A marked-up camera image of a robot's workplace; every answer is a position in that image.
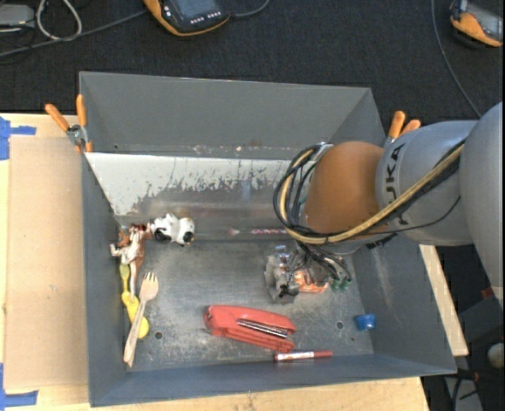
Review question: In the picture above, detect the red-brown pen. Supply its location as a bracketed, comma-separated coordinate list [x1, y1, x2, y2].
[272, 349, 335, 363]

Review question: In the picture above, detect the pale wooden fork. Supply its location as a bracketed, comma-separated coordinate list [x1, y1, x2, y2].
[122, 271, 160, 368]

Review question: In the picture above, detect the black and white toy cow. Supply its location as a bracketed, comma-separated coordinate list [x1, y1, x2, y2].
[148, 211, 196, 247]

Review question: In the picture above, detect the small blue cap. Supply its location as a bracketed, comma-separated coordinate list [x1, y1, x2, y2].
[353, 313, 377, 332]

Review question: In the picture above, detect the red stapler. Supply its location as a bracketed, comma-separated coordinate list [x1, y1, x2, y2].
[203, 304, 298, 353]

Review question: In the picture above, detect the grey metal bin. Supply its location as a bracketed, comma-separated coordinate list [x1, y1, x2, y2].
[78, 70, 458, 408]

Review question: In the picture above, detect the brown and white toy horse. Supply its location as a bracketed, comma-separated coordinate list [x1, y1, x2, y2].
[109, 223, 153, 291]

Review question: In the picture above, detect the orange and white flat thing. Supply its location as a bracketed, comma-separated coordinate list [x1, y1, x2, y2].
[293, 269, 330, 295]

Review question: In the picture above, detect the yellow plastic spoon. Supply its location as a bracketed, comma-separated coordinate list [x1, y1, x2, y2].
[118, 262, 150, 340]

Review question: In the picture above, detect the brown cardboard board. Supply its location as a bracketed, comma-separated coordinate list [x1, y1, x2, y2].
[3, 134, 91, 392]

